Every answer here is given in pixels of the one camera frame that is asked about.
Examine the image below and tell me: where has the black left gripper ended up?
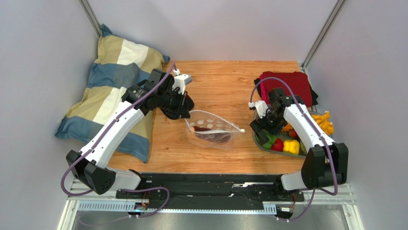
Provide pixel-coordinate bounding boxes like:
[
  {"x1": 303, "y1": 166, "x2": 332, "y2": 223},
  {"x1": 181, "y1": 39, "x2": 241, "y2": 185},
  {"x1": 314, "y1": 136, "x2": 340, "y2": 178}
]
[{"x1": 157, "y1": 89, "x2": 191, "y2": 119}]

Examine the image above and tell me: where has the green bell pepper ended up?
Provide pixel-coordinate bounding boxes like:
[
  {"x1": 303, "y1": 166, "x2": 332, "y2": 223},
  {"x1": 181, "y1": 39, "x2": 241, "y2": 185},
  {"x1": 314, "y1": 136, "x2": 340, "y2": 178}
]
[{"x1": 255, "y1": 130, "x2": 277, "y2": 150}]

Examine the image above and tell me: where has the red pomegranate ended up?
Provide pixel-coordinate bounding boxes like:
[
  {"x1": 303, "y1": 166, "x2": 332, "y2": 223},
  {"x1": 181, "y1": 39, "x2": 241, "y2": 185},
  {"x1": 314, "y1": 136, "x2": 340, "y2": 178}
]
[{"x1": 270, "y1": 138, "x2": 284, "y2": 152}]

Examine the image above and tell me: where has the clear dotted zip top bag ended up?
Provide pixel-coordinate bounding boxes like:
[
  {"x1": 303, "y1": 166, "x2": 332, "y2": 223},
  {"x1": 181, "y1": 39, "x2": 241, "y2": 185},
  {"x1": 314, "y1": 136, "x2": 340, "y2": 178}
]
[{"x1": 184, "y1": 110, "x2": 246, "y2": 150}]

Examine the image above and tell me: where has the dark red sweet potato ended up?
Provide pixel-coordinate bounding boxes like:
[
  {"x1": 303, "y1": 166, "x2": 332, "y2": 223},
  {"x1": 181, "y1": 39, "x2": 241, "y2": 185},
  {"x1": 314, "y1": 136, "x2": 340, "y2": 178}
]
[{"x1": 191, "y1": 126, "x2": 231, "y2": 144}]

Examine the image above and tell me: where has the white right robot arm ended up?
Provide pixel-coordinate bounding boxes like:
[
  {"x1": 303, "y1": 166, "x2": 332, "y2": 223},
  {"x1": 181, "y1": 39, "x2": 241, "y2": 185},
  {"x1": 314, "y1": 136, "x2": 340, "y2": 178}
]
[{"x1": 248, "y1": 88, "x2": 349, "y2": 195}]

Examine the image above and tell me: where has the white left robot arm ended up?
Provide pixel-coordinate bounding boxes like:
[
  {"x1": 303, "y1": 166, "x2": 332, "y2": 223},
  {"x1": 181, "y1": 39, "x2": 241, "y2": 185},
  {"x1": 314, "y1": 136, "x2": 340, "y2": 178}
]
[{"x1": 64, "y1": 69, "x2": 194, "y2": 195}]

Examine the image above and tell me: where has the clear plastic food tray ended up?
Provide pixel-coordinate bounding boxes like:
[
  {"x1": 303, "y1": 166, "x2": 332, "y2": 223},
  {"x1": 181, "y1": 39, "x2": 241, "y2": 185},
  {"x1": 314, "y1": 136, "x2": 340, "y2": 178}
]
[{"x1": 252, "y1": 111, "x2": 334, "y2": 158}]

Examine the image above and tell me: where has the black baseball cap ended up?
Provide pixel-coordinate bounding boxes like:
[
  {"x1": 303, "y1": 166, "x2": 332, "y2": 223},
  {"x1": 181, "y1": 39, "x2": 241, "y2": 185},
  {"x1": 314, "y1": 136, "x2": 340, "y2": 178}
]
[{"x1": 161, "y1": 94, "x2": 191, "y2": 120}]

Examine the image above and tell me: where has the orange spiky gourd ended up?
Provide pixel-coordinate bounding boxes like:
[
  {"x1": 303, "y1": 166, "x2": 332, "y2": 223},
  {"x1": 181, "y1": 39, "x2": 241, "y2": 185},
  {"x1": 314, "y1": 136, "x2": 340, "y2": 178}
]
[{"x1": 281, "y1": 123, "x2": 294, "y2": 132}]

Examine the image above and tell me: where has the yellow bell pepper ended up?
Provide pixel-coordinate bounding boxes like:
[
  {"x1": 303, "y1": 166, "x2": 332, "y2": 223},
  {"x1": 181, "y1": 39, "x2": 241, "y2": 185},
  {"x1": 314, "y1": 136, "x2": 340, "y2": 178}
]
[{"x1": 283, "y1": 139, "x2": 300, "y2": 155}]

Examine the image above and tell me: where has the black folded cloth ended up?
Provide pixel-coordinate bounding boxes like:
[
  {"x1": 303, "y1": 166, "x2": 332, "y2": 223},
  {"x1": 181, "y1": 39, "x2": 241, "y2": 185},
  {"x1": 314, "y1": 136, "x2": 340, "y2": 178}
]
[{"x1": 253, "y1": 78, "x2": 262, "y2": 99}]

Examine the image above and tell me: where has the orange finger fruit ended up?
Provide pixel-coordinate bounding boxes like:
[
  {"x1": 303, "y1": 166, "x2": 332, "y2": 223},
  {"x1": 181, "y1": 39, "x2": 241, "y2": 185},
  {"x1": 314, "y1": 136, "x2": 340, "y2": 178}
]
[{"x1": 312, "y1": 111, "x2": 334, "y2": 136}]

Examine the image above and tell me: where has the red folded cloth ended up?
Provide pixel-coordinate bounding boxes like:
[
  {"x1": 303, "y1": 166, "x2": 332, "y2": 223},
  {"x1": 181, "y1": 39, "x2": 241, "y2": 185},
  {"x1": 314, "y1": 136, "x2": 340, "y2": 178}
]
[{"x1": 259, "y1": 70, "x2": 314, "y2": 108}]

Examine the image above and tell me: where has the blue beige plaid pillow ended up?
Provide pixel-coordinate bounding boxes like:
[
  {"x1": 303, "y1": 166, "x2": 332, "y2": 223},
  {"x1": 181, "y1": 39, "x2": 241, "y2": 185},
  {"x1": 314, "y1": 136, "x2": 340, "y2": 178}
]
[{"x1": 55, "y1": 24, "x2": 170, "y2": 143}]

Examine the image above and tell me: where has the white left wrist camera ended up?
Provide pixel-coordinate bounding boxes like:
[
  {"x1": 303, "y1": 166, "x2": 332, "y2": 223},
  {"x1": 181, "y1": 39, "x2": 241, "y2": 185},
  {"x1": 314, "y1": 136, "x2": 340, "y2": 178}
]
[{"x1": 172, "y1": 69, "x2": 192, "y2": 94}]

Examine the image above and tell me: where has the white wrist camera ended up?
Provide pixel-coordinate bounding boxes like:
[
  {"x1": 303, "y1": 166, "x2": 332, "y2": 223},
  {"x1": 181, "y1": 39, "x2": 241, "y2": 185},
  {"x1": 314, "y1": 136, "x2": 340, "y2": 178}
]
[
  {"x1": 248, "y1": 100, "x2": 271, "y2": 119},
  {"x1": 172, "y1": 69, "x2": 192, "y2": 94}
]

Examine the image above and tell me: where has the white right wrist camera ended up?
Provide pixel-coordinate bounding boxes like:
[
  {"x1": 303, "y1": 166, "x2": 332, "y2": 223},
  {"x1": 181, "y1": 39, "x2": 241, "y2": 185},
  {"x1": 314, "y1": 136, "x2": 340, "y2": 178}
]
[{"x1": 248, "y1": 100, "x2": 271, "y2": 119}]

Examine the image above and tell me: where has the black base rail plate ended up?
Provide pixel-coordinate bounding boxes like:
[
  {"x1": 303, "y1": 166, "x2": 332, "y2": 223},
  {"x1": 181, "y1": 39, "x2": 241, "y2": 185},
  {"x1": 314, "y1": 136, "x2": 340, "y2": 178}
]
[{"x1": 115, "y1": 173, "x2": 305, "y2": 219}]

